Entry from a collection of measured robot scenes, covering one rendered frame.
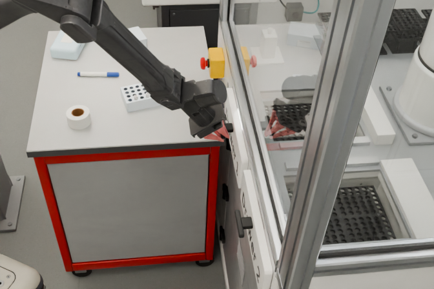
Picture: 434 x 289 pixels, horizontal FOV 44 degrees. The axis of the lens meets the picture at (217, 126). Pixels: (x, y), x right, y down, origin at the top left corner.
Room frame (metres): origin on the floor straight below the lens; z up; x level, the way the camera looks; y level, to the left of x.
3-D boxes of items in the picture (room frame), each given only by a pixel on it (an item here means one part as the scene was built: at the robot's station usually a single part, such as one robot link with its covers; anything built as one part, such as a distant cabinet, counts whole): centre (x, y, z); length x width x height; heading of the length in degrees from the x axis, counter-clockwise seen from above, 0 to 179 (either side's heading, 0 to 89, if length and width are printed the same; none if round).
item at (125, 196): (1.42, 0.31, 0.38); 0.62 x 0.58 x 0.76; 9
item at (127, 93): (1.32, 0.24, 0.78); 0.12 x 0.08 x 0.04; 113
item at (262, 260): (0.75, -0.10, 0.87); 0.29 x 0.02 x 0.11; 9
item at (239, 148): (1.06, -0.05, 0.87); 0.29 x 0.02 x 0.11; 9
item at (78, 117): (1.20, 0.42, 0.78); 0.07 x 0.07 x 0.04
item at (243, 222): (0.74, -0.07, 0.91); 0.07 x 0.04 x 0.01; 9
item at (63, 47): (1.58, 0.54, 0.78); 0.15 x 0.10 x 0.04; 176
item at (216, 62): (1.38, 0.02, 0.88); 0.07 x 0.05 x 0.07; 9
